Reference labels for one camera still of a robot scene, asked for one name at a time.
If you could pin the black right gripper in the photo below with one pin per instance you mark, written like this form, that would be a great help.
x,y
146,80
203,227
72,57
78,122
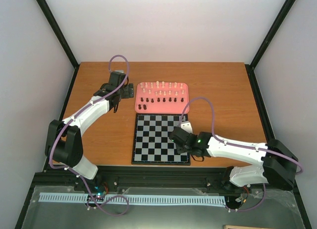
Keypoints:
x,y
180,149

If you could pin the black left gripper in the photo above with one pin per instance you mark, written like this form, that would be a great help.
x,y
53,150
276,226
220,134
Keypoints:
x,y
129,91

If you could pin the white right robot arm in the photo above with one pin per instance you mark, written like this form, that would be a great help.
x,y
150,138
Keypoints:
x,y
269,163

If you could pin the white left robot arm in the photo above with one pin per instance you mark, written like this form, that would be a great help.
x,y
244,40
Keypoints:
x,y
64,139

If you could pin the pink plastic tray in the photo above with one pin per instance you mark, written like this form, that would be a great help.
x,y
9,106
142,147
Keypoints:
x,y
172,89

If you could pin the black and white chessboard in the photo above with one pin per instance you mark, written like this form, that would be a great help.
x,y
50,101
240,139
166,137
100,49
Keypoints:
x,y
152,146

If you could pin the light blue cable duct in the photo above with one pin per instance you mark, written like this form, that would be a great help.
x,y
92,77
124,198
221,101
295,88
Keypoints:
x,y
137,200

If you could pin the black aluminium frame rail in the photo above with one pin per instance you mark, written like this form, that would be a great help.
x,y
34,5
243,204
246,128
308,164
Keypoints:
x,y
115,179

